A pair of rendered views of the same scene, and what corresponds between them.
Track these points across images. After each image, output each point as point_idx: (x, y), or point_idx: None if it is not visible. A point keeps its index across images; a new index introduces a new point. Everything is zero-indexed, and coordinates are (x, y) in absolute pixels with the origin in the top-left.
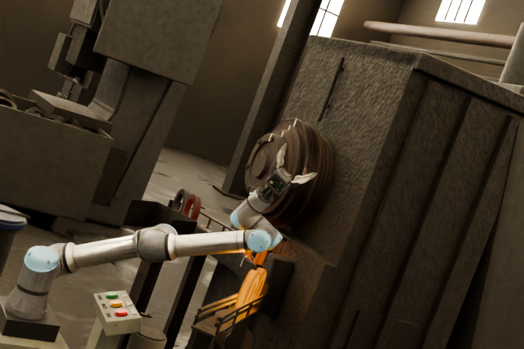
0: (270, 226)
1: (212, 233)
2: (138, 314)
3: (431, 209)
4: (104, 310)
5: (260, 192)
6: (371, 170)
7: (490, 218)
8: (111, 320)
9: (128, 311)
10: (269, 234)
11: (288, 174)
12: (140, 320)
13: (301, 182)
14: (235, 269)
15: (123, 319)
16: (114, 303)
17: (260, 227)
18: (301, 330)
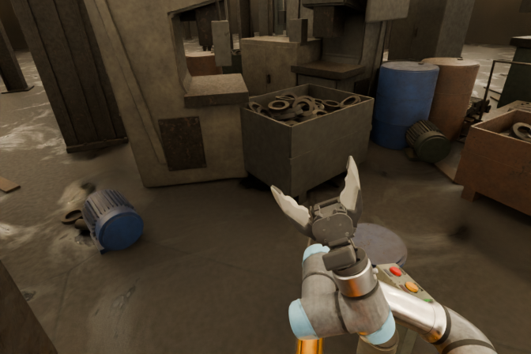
0: (314, 295)
1: (385, 284)
2: (382, 269)
3: None
4: (412, 280)
5: (355, 246)
6: (24, 310)
7: None
8: (393, 263)
9: (392, 274)
10: (308, 258)
11: (322, 217)
12: (375, 266)
13: (292, 199)
14: None
15: (386, 264)
16: (412, 283)
17: (326, 273)
18: None
